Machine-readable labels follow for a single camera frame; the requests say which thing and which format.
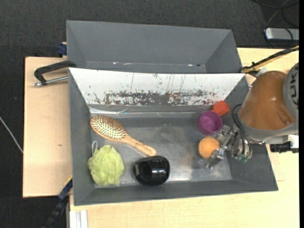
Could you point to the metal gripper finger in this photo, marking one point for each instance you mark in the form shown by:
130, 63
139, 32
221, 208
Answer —
225, 130
217, 156

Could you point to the orange ball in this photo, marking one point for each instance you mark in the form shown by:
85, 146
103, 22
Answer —
207, 148

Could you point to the purple plastic cup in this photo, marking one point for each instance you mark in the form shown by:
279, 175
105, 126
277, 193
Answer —
209, 123

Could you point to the orange-red block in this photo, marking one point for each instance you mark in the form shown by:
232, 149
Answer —
221, 107

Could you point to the black glossy rounded object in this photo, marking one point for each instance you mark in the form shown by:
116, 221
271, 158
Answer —
153, 171

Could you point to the wooden hairbrush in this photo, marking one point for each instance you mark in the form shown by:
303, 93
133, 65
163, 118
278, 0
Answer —
111, 129

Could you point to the green mesh bath sponge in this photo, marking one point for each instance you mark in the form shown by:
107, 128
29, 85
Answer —
105, 166

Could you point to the grey metal bin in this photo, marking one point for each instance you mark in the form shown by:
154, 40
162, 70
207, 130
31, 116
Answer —
152, 44

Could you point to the pale cardboard board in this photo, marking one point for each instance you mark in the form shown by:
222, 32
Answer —
45, 132

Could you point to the black cylinder on white bracket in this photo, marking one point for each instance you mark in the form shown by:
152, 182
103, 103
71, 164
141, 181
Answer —
281, 147

